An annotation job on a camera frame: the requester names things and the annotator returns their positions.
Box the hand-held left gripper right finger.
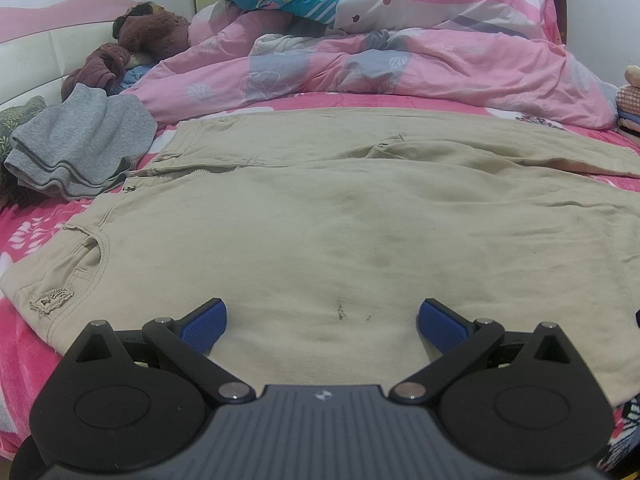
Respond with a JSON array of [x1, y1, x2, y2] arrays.
[[389, 298, 573, 404]]

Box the pink floral quilt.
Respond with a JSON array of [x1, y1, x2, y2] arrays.
[[120, 0, 618, 131]]

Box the white knit cloth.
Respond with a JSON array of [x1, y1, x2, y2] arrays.
[[249, 32, 326, 56]]

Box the green leaf-print pillow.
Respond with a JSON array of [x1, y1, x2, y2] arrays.
[[0, 95, 48, 161]]

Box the stack of folded clothes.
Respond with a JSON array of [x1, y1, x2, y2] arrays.
[[614, 65, 640, 138]]

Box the pink flower-print blanket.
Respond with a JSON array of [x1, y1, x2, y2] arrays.
[[0, 91, 640, 471]]

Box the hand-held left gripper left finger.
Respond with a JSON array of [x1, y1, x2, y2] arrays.
[[75, 298, 257, 404]]

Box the dark cloth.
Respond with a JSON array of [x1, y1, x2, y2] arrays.
[[0, 162, 36, 206]]

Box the light blue cloth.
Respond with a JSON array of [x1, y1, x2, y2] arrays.
[[117, 55, 161, 93]]

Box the grey garment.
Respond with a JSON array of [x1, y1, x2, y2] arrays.
[[4, 82, 158, 200]]

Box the beige pants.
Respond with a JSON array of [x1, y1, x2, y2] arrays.
[[0, 107, 640, 406]]

